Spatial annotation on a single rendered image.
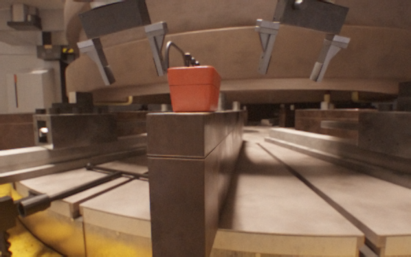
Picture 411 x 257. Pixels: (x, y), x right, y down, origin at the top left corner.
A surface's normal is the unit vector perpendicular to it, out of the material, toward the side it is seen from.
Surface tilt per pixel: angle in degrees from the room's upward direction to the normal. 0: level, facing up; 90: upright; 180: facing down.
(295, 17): 113
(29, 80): 90
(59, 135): 90
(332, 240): 90
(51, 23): 90
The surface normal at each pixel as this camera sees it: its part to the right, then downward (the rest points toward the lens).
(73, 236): -0.42, 0.08
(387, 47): 0.13, 0.09
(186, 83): -0.20, 0.21
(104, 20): -0.12, 0.48
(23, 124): 0.54, 0.07
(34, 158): 0.77, -0.28
